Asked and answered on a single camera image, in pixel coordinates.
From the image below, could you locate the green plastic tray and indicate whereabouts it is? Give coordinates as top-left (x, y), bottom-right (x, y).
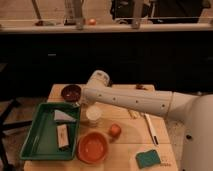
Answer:
top-left (20, 102), bottom-right (80, 161)

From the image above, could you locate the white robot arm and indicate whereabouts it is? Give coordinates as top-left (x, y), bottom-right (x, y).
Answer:
top-left (82, 70), bottom-right (213, 171)

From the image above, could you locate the orange ball on shelf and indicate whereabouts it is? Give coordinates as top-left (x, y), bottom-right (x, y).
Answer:
top-left (88, 18), bottom-right (97, 26)

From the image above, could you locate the yellow banana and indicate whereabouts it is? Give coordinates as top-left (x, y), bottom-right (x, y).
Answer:
top-left (129, 110), bottom-right (139, 119)

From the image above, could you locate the white cup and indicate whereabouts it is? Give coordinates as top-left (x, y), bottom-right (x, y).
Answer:
top-left (86, 106), bottom-right (102, 125)

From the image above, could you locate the grey wedge block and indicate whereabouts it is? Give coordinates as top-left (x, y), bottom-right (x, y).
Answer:
top-left (54, 110), bottom-right (76, 122)

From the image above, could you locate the white rectangular box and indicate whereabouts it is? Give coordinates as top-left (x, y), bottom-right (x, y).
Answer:
top-left (57, 124), bottom-right (69, 149)

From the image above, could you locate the dark purple bowl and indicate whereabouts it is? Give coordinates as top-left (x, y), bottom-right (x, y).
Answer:
top-left (61, 84), bottom-right (81, 102)

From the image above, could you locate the teal sponge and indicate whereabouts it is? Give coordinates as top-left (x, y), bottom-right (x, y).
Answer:
top-left (135, 150), bottom-right (161, 169)

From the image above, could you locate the orange bowl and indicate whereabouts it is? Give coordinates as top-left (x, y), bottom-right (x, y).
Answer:
top-left (77, 132), bottom-right (109, 164)

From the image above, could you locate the black office chair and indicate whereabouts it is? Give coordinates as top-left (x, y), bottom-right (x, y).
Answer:
top-left (0, 61), bottom-right (34, 171)

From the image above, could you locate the red brown toy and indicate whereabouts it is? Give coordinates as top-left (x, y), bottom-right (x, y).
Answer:
top-left (135, 84), bottom-right (147, 90)

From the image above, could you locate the orange fruit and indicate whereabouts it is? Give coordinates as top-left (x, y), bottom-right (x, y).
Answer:
top-left (108, 124), bottom-right (121, 138)

